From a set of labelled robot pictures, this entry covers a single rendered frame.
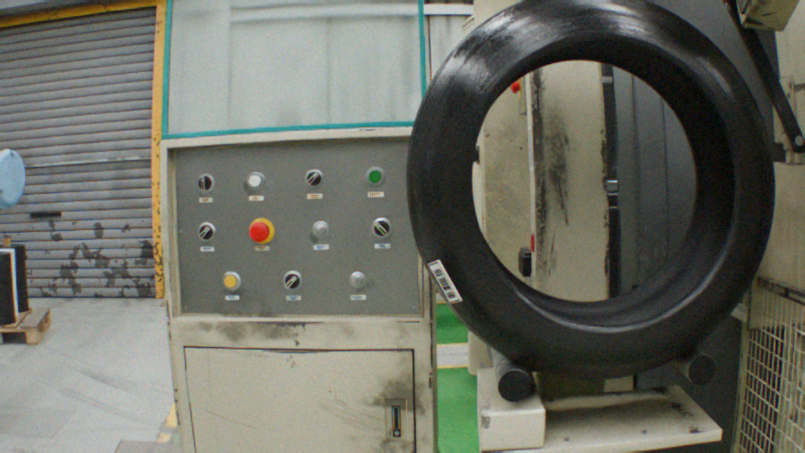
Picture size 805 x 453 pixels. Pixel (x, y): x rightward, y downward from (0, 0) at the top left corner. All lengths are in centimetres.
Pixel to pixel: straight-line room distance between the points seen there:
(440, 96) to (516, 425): 45
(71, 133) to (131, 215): 114
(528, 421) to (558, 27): 53
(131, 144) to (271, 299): 842
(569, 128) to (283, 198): 65
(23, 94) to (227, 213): 879
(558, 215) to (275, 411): 74
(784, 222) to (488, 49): 67
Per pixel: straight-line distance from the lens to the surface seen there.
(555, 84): 177
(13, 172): 154
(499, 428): 143
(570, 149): 177
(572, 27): 141
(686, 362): 148
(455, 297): 140
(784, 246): 180
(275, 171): 215
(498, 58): 139
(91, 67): 1073
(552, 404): 174
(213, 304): 220
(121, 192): 1054
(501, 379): 142
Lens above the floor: 119
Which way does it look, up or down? 3 degrees down
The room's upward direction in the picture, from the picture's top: 1 degrees counter-clockwise
